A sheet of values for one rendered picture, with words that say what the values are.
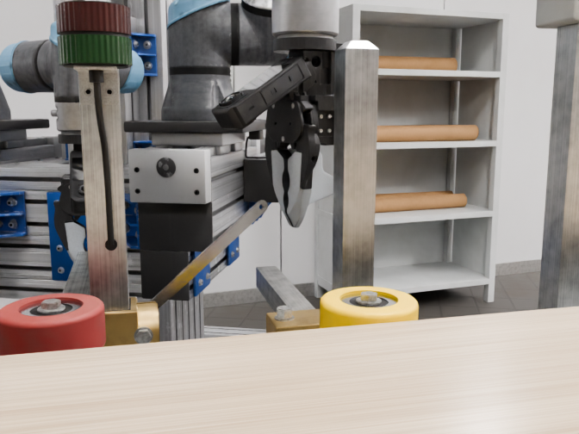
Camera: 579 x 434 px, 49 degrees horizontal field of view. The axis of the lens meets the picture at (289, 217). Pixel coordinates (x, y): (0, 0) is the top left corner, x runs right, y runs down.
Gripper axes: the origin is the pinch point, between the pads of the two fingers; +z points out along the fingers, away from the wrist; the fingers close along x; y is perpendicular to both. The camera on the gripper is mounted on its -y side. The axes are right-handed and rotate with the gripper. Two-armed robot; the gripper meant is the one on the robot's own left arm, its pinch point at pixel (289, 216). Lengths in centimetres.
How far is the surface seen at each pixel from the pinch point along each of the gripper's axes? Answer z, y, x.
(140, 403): 3.5, -28.9, -28.4
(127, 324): 7.8, -21.0, -3.6
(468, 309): 94, 221, 156
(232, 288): 85, 120, 234
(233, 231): 1.1, -6.8, 1.2
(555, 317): 3.6, 3.1, -32.4
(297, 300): 10.4, 1.3, 0.2
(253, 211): -0.9, -4.1, 1.1
